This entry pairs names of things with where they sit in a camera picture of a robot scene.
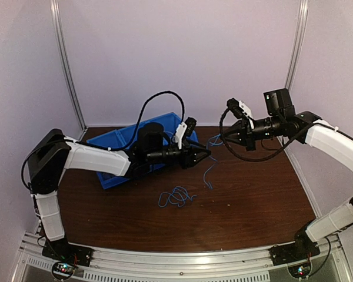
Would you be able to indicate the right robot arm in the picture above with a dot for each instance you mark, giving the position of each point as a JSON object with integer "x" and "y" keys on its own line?
{"x": 308, "y": 129}

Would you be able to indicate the front aluminium rail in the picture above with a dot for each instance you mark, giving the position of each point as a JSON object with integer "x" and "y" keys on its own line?
{"x": 254, "y": 264}

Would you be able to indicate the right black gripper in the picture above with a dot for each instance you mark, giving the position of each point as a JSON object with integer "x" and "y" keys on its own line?
{"x": 247, "y": 140}

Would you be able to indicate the right aluminium frame post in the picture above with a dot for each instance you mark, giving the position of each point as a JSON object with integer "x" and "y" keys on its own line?
{"x": 301, "y": 26}

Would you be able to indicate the aluminium frame post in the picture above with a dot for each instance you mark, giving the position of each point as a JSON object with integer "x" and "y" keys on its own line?
{"x": 60, "y": 41}
{"x": 301, "y": 26}

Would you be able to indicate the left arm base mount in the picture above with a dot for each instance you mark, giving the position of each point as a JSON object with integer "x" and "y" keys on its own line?
{"x": 67, "y": 257}

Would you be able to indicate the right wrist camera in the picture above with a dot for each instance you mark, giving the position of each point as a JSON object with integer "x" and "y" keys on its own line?
{"x": 239, "y": 109}

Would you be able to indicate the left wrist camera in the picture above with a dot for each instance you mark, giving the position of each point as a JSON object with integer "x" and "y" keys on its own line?
{"x": 184, "y": 130}

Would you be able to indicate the left aluminium frame post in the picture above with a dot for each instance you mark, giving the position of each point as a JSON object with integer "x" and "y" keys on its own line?
{"x": 60, "y": 41}

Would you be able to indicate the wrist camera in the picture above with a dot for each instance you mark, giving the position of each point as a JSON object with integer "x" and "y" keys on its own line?
{"x": 239, "y": 109}
{"x": 184, "y": 130}

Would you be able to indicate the blue three-compartment bin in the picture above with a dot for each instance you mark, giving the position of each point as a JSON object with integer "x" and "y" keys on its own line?
{"x": 149, "y": 145}

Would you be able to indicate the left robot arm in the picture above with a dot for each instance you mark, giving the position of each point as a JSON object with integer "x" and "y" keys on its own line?
{"x": 56, "y": 153}

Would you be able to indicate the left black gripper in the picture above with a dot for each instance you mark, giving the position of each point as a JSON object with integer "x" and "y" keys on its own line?
{"x": 188, "y": 155}

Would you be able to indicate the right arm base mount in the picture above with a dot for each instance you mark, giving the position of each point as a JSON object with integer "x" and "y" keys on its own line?
{"x": 297, "y": 256}

